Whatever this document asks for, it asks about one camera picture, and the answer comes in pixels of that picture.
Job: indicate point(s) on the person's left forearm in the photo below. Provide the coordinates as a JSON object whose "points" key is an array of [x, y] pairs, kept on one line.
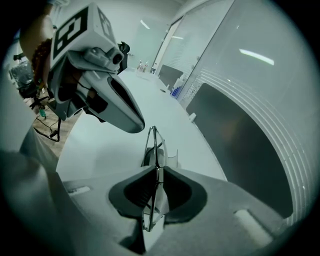
{"points": [[35, 32]]}

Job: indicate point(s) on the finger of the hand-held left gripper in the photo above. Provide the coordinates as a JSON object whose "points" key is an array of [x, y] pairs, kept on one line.
{"points": [[110, 110], [136, 110]]}

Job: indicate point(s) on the blue white box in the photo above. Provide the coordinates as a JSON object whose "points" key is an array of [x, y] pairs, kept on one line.
{"points": [[175, 91]]}

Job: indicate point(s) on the grey gripper-mounted camera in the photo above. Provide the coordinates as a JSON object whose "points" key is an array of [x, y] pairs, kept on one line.
{"points": [[105, 56]]}

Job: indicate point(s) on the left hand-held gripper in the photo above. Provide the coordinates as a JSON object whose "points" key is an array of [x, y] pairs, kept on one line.
{"points": [[72, 32]]}

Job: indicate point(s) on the small bottles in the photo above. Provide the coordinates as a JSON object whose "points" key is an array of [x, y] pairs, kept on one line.
{"points": [[143, 67]]}

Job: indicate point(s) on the green black hanging tag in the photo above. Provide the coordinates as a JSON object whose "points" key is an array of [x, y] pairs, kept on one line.
{"points": [[42, 113]]}

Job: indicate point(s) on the ceiling light strip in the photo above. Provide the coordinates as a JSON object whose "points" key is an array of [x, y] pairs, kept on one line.
{"points": [[143, 23]]}

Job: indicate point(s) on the person's left hand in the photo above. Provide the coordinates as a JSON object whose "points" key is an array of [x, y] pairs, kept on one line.
{"points": [[71, 81]]}

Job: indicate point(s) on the black swivel chair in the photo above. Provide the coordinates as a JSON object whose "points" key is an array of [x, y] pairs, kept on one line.
{"points": [[25, 82]]}

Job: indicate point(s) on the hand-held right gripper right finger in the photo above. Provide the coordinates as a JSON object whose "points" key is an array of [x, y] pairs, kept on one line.
{"points": [[215, 215]]}

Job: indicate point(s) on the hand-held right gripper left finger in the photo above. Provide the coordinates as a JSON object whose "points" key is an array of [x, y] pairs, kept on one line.
{"points": [[97, 195]]}

